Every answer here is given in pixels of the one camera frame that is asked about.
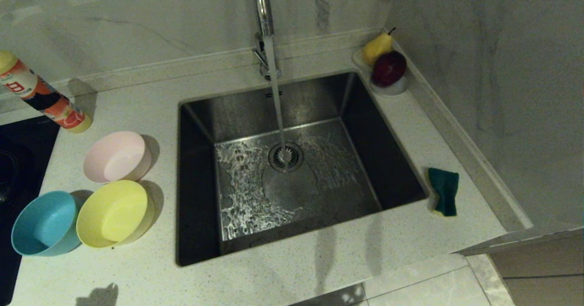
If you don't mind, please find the green and yellow sponge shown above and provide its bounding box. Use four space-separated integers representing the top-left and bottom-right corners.
428 167 460 218

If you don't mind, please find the orange white dish soap bottle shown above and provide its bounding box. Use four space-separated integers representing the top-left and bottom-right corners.
0 51 93 134

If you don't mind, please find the blue plastic bowl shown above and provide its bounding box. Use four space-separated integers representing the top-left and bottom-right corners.
11 191 83 257

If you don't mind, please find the stainless steel sink basin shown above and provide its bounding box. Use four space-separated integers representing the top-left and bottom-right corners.
176 71 429 267

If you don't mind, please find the chrome faucet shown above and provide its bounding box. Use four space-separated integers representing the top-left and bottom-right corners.
252 0 282 81

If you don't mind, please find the round metal drain strainer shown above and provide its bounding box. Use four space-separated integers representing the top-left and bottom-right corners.
268 142 304 173

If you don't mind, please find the small white fruit dish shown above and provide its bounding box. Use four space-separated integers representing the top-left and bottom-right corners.
352 46 409 97

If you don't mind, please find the dark red apple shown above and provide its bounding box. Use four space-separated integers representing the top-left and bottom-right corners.
371 51 408 88

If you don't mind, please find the yellow pear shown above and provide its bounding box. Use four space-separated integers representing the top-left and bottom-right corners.
363 27 396 66

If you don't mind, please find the pink plastic bowl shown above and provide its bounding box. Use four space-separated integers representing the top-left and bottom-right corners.
83 130 153 183

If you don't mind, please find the yellow plastic bowl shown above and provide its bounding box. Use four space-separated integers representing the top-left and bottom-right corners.
76 180 155 249

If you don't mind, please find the black induction cooktop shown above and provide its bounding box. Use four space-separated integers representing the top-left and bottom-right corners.
0 116 60 306

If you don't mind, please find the beige wooden cabinet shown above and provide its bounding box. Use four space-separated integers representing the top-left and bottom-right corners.
488 233 584 306

